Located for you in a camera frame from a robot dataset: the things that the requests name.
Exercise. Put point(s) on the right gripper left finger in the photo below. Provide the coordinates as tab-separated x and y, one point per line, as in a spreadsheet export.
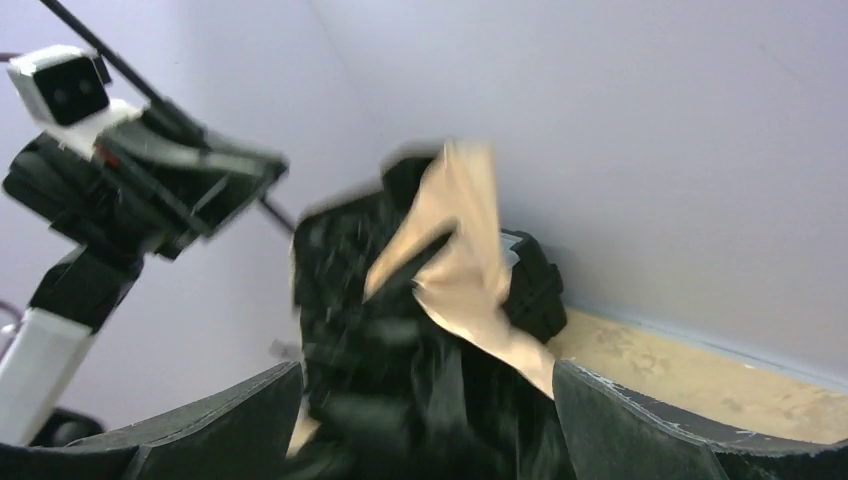
241	433

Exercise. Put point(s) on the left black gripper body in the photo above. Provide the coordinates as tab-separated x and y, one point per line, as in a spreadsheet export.
82	204

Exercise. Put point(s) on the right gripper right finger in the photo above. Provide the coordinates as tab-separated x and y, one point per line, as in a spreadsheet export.
613	432

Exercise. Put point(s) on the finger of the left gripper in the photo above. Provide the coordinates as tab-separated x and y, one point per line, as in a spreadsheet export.
195	189

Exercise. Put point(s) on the beige umbrella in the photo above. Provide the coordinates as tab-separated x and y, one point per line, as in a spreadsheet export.
386	394

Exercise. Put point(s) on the black plastic toolbox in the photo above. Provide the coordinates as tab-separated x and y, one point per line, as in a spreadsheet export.
534	302

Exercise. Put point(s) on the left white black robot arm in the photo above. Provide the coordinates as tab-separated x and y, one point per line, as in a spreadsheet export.
68	308

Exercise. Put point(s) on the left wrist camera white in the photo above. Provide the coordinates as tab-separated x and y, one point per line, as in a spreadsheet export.
64	90

